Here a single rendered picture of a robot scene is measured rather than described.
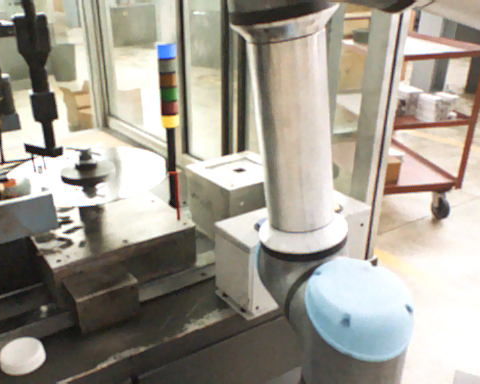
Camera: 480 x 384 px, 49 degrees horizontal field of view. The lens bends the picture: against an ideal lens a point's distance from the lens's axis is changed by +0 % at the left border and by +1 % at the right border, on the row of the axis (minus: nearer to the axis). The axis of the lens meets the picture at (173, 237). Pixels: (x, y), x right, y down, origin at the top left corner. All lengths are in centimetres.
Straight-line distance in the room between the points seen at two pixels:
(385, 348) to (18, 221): 56
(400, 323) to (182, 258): 55
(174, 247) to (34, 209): 31
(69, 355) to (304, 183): 48
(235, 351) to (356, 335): 47
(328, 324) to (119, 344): 41
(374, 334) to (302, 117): 25
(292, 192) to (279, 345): 52
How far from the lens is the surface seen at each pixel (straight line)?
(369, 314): 59
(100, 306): 91
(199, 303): 97
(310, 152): 63
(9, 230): 85
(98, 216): 107
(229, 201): 107
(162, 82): 124
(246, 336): 102
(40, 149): 100
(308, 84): 60
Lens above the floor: 131
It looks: 28 degrees down
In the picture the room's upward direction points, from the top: 3 degrees counter-clockwise
